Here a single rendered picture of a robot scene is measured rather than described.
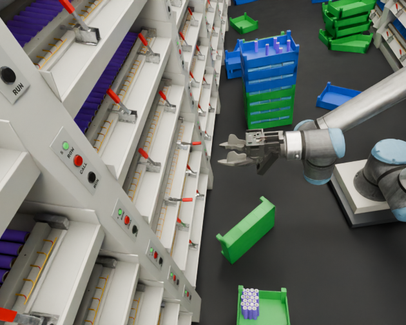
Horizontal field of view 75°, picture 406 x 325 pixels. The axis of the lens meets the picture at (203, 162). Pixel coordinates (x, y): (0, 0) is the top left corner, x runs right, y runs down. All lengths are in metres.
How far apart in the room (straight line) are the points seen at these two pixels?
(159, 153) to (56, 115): 0.46
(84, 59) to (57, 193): 0.23
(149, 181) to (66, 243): 0.33
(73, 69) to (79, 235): 0.28
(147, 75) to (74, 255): 0.52
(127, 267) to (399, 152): 1.12
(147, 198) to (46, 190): 0.34
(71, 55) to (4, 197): 0.28
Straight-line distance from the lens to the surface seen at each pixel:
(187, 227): 1.09
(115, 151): 0.61
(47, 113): 0.42
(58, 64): 0.53
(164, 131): 0.91
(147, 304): 0.84
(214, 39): 2.32
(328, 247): 1.46
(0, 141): 0.40
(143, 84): 0.79
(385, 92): 0.99
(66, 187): 0.44
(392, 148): 1.36
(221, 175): 1.67
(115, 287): 0.67
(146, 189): 0.76
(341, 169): 1.57
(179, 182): 1.00
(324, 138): 0.85
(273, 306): 1.33
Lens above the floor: 1.32
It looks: 48 degrees down
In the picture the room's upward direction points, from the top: 16 degrees counter-clockwise
